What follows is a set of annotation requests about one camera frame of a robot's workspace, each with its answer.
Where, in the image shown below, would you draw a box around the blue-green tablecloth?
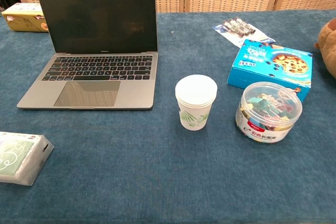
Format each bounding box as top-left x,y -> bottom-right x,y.
0,9 -> 336,224

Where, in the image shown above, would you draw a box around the plastic-wrapped green tissue pack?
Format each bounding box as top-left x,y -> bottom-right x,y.
0,131 -> 55,186

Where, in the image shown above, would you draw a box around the yellow cardboard box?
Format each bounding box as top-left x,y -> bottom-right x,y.
1,3 -> 49,33

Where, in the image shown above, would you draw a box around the grey laptop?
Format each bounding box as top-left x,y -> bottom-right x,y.
16,0 -> 159,110

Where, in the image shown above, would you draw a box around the clear tub of binder clips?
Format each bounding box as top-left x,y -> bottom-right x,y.
235,81 -> 303,144

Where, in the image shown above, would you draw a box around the blue cookie box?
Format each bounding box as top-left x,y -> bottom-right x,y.
226,39 -> 313,102

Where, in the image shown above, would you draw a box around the stacked white leaf-print paper cups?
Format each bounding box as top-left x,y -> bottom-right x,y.
175,74 -> 218,132

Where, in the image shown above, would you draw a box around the brown plush toy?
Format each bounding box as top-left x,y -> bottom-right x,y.
314,17 -> 336,81

